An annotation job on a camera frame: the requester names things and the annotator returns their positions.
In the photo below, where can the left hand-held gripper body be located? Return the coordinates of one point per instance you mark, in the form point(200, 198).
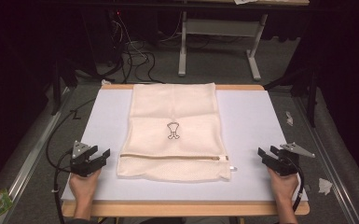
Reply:
point(80, 165)

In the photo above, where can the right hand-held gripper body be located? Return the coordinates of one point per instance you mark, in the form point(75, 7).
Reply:
point(287, 163)

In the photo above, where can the cream mesh laundry bag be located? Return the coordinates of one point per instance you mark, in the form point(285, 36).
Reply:
point(174, 105)

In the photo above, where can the person's left hand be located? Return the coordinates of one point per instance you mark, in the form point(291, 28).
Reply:
point(82, 186)

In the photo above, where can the person's right hand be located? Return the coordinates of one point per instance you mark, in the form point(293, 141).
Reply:
point(281, 186)

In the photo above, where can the small crumpled paper scrap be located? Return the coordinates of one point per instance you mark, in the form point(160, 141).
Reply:
point(289, 118)

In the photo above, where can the white table mat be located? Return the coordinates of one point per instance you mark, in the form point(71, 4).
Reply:
point(248, 124)

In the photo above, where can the large crumpled paper scrap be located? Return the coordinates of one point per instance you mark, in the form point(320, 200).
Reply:
point(324, 186)

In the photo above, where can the black metal stand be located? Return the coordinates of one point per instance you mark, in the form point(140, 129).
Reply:
point(311, 99)
point(57, 87)

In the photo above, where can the wooden table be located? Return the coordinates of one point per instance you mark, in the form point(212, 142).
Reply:
point(183, 209)

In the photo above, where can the metal floor rail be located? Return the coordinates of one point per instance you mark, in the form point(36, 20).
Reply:
point(34, 152)
point(323, 155)

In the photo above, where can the white metal desk frame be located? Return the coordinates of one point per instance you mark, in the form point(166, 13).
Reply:
point(220, 27)

